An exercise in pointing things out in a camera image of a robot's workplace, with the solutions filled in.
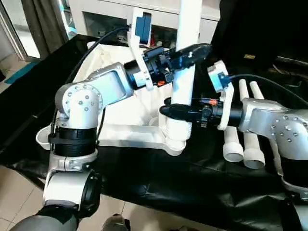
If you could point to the grey left robot foot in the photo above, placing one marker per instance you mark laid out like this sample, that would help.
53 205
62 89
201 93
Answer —
115 224

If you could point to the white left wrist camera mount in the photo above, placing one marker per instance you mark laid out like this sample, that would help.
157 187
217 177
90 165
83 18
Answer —
141 48

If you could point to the teal floor mat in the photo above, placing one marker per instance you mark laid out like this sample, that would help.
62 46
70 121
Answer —
19 73

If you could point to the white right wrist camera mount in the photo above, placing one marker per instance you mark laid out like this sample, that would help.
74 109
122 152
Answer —
221 86

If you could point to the grey curtain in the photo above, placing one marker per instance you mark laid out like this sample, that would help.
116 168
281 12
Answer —
45 24

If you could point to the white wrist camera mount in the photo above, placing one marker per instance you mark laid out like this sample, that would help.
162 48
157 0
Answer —
221 86
141 48

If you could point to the black metal bar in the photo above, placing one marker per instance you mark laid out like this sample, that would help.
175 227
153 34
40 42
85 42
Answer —
291 61

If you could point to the white cabinet with glass doors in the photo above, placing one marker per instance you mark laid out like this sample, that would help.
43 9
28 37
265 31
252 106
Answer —
163 14

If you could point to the small gold tag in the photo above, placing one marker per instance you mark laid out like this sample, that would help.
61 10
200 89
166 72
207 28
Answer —
249 57

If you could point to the white plastic table leg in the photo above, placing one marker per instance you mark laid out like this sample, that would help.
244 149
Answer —
254 154
233 147
277 161
187 24

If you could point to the white plastic table top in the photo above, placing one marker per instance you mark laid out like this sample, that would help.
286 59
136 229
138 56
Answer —
130 110

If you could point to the black mat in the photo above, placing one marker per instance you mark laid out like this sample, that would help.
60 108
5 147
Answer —
192 187

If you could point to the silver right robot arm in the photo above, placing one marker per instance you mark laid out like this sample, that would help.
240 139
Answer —
274 125

